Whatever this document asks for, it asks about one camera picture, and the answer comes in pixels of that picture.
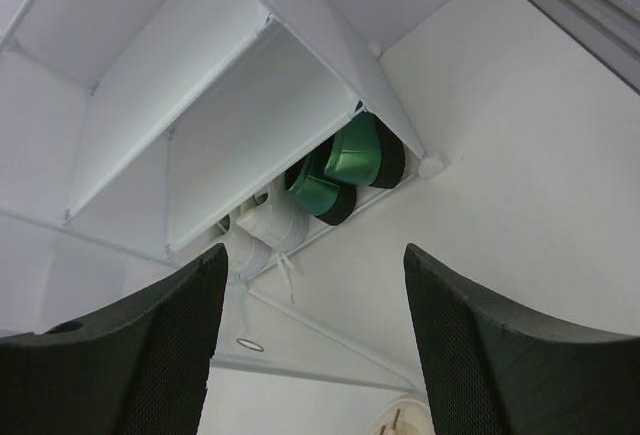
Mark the clear cabinet door panel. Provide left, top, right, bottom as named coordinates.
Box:
left=214, top=238, right=424, bottom=391

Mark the green pointed shoe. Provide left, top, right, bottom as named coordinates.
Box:
left=322, top=111, right=406, bottom=189
left=284, top=152, right=357, bottom=226

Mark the right aluminium frame post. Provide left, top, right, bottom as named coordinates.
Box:
left=527, top=0, right=639, bottom=92

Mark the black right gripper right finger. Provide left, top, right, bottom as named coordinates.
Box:
left=403, top=244, right=639, bottom=434

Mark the white sneaker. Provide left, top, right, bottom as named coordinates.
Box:
left=215, top=208, right=272, bottom=283
left=237, top=176, right=310, bottom=304

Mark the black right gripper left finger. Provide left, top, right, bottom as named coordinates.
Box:
left=1, top=244, right=228, bottom=434

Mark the white plastic shoe cabinet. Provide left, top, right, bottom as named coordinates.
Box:
left=1, top=0, right=440, bottom=295

